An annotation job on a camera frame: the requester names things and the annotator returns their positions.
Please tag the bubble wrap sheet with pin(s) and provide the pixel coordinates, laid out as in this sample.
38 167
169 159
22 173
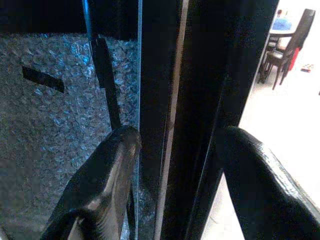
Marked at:
50 125

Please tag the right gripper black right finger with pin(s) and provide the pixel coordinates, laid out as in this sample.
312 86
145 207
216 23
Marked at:
262 190

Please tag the dark wooden dining chair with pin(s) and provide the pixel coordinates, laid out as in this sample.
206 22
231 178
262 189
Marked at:
300 32

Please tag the fridge cabinet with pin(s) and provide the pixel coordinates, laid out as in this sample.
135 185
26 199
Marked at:
37 15

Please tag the small colourful box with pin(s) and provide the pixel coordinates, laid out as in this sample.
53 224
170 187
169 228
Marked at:
307 68

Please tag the fridge door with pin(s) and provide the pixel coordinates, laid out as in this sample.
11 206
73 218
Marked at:
200 62

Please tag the black tape strip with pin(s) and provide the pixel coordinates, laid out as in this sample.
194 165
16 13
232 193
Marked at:
102 62
42 78

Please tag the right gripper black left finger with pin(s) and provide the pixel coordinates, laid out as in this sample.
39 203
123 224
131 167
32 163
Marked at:
100 180

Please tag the blue food cover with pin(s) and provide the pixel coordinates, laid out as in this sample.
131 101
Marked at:
282 24

